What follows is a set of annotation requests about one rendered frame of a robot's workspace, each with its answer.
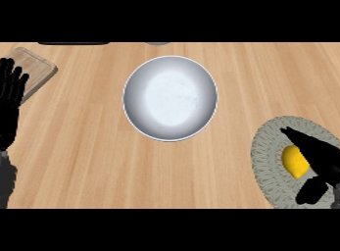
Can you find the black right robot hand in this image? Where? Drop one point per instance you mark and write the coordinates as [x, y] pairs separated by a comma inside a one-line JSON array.
[[325, 153]]

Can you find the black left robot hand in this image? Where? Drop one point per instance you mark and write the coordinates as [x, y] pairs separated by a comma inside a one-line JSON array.
[[2, 108]]

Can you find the yellow lemon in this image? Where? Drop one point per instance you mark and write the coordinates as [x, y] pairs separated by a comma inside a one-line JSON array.
[[294, 161]]

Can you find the grey woven round placemat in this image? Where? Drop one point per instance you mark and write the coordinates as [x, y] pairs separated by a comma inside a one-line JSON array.
[[268, 163]]

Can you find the white oval bowl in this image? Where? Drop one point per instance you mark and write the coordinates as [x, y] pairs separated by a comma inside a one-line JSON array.
[[171, 98]]

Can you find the pale wooden cutting board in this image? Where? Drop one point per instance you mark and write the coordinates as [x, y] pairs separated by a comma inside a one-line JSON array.
[[36, 70]]

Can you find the small grey object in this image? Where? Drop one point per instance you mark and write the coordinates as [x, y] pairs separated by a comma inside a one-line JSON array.
[[158, 43]]

